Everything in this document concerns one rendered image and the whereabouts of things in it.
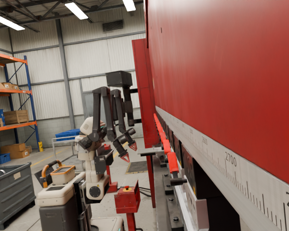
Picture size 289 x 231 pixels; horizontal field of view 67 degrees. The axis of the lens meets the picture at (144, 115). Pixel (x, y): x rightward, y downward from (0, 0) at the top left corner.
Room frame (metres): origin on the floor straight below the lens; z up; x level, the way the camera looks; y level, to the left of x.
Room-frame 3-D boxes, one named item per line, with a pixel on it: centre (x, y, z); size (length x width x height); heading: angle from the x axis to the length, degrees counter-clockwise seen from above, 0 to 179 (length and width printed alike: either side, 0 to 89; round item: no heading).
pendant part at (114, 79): (3.35, 0.30, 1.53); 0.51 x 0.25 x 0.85; 166
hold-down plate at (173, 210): (1.07, -0.09, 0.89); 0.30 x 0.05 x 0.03; 178
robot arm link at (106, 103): (1.77, 0.29, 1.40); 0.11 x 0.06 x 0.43; 174
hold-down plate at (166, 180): (1.47, -0.10, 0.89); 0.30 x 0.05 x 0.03; 178
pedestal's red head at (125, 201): (1.67, 0.21, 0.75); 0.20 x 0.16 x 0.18; 173
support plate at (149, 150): (2.08, -0.03, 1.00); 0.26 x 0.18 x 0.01; 88
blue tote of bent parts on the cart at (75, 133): (4.90, 1.73, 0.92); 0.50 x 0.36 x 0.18; 84
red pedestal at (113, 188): (3.75, 0.75, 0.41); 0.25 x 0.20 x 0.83; 88
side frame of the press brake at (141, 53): (3.04, -0.38, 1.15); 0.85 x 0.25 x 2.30; 88
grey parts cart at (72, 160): (5.06, 1.70, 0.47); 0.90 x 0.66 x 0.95; 174
